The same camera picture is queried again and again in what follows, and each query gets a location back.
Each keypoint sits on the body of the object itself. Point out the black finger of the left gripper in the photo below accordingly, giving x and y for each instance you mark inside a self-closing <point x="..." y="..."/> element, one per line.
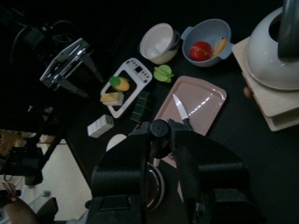
<point x="72" y="87"/>
<point x="90" y="65"/>

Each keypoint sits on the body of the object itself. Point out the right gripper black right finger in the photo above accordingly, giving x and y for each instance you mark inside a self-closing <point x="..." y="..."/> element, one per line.
<point x="217" y="175"/>

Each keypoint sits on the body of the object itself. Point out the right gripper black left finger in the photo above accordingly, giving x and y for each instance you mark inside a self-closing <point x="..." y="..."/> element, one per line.
<point x="118" y="172"/>

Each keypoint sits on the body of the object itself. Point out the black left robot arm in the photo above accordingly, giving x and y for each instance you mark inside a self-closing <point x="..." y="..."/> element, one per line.
<point x="36" y="36"/>

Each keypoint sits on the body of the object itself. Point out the dark round plate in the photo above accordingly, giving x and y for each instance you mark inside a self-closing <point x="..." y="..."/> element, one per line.
<point x="154" y="186"/>

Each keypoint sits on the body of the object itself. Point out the white sharpener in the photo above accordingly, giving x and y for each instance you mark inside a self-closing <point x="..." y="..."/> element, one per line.
<point x="100" y="126"/>

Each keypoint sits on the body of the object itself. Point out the pink rectangular plate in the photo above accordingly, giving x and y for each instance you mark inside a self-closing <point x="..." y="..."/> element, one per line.
<point x="200" y="99"/>

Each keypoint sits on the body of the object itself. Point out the yellow toy fruit green leaf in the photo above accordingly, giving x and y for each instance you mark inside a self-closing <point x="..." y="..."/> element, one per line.
<point x="120" y="84"/>

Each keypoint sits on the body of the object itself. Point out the small white round dish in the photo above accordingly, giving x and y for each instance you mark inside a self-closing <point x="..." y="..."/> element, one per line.
<point x="116" y="141"/>

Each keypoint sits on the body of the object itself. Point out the yellow toy cheese block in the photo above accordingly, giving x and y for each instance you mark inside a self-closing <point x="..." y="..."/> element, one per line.
<point x="112" y="98"/>

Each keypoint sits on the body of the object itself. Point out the white toy microwave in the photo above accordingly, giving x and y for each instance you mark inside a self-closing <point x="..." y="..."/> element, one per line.
<point x="133" y="75"/>

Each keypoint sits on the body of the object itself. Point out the black round knob object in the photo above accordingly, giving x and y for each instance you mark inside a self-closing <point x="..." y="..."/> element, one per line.
<point x="160" y="128"/>

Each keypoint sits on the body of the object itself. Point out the white bowl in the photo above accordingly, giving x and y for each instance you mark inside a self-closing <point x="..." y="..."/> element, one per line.
<point x="157" y="43"/>

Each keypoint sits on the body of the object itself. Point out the green toy pepper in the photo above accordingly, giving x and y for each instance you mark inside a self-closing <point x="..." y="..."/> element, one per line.
<point x="162" y="73"/>

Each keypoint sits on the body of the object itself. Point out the dark green ridged block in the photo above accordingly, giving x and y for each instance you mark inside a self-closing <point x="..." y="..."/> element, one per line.
<point x="141" y="107"/>

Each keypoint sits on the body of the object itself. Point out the black equipment on stand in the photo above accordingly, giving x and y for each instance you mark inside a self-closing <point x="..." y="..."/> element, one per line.
<point x="21" y="163"/>

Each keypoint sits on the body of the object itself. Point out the light wooden toy stove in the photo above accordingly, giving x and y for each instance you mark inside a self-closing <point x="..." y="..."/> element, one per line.
<point x="276" y="105"/>

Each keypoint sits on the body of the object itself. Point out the red toy tomato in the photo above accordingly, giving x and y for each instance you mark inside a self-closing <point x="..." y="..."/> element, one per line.
<point x="200" y="51"/>

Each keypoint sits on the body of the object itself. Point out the orange toy food slice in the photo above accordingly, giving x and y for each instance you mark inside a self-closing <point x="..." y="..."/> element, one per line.
<point x="220" y="46"/>

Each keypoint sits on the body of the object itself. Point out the white toy kettle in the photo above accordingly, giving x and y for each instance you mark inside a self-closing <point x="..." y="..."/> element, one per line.
<point x="268" y="52"/>

